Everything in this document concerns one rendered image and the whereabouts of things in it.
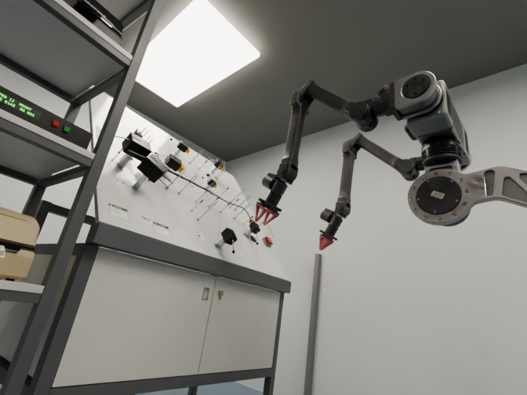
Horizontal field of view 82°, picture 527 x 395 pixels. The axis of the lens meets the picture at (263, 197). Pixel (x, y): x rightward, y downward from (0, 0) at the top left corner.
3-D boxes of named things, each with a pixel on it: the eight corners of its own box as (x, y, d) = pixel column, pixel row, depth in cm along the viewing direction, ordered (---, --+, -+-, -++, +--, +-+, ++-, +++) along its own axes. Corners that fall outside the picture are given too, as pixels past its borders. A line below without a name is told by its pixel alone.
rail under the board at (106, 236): (290, 293, 178) (291, 282, 180) (92, 242, 92) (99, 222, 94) (282, 292, 181) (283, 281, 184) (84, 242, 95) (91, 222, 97)
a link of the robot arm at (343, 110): (306, 74, 141) (318, 86, 148) (288, 97, 144) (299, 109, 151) (372, 104, 109) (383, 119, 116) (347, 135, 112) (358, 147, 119)
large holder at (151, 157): (114, 162, 125) (136, 138, 121) (147, 191, 128) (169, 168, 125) (106, 166, 118) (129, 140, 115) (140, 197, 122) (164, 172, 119)
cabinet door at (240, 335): (273, 367, 163) (281, 292, 177) (199, 375, 123) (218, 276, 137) (269, 367, 165) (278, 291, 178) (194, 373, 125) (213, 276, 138)
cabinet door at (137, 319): (198, 375, 123) (216, 276, 137) (52, 387, 83) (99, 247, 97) (194, 373, 124) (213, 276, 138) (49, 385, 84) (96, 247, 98)
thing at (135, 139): (89, 146, 119) (110, 119, 116) (129, 165, 132) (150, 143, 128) (89, 155, 115) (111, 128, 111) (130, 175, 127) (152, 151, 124)
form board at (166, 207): (95, 224, 95) (99, 220, 95) (87, 85, 160) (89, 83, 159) (288, 283, 182) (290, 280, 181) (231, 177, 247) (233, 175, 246)
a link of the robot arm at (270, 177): (285, 166, 129) (297, 174, 135) (270, 159, 138) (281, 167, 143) (271, 190, 129) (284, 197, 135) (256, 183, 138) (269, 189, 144)
